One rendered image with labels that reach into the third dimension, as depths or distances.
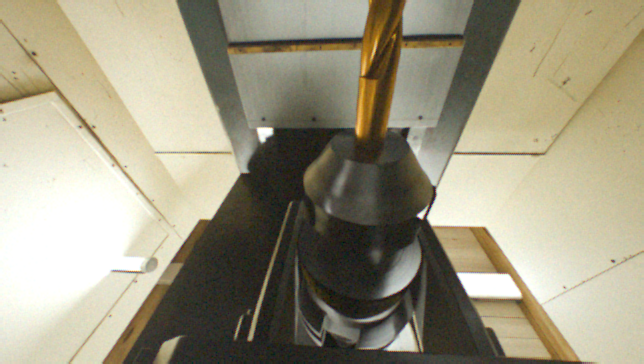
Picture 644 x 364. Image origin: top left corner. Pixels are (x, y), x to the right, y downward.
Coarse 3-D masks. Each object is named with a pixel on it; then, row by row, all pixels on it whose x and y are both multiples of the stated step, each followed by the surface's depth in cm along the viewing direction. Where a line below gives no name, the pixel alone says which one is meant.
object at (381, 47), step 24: (384, 0) 3; (384, 24) 4; (384, 48) 4; (360, 72) 4; (384, 72) 4; (360, 96) 5; (384, 96) 4; (360, 120) 5; (384, 120) 5; (360, 144) 5
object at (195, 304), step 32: (256, 192) 56; (288, 192) 56; (224, 224) 48; (256, 224) 47; (192, 256) 41; (224, 256) 41; (256, 256) 41; (192, 288) 36; (224, 288) 36; (256, 288) 36; (160, 320) 32; (192, 320) 32; (224, 320) 32
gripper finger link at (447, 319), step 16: (432, 240) 8; (432, 256) 7; (448, 256) 7; (432, 272) 7; (448, 272) 7; (416, 288) 8; (432, 288) 7; (448, 288) 6; (464, 288) 6; (416, 304) 8; (432, 304) 7; (448, 304) 6; (464, 304) 6; (416, 320) 8; (432, 320) 7; (448, 320) 6; (464, 320) 5; (480, 320) 5; (432, 336) 7; (448, 336) 6; (464, 336) 5; (480, 336) 5; (496, 336) 6; (432, 352) 7; (448, 352) 6; (464, 352) 5; (480, 352) 5; (496, 352) 5
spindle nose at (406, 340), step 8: (304, 328) 21; (408, 328) 21; (296, 336) 21; (304, 336) 21; (328, 336) 23; (400, 336) 20; (408, 336) 20; (304, 344) 20; (312, 344) 20; (328, 344) 24; (336, 344) 26; (352, 344) 23; (392, 344) 20; (400, 344) 20; (408, 344) 20; (416, 344) 20
